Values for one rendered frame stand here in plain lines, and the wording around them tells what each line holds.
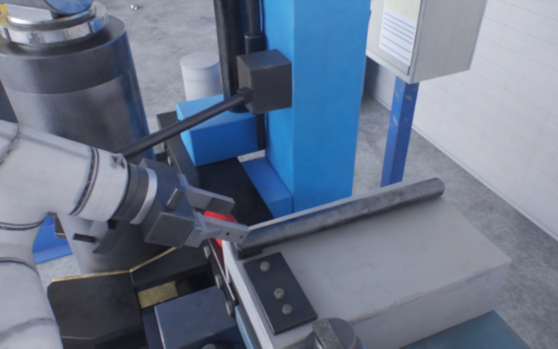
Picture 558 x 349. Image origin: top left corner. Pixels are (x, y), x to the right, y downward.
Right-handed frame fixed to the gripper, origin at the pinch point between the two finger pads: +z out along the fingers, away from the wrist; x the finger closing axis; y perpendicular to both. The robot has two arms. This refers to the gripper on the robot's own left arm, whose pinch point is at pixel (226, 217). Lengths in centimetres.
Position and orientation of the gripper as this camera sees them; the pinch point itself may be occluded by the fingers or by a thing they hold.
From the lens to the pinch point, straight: 70.8
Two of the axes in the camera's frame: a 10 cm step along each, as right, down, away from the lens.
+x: -3.8, -5.5, 7.4
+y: 5.2, -7.9, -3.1
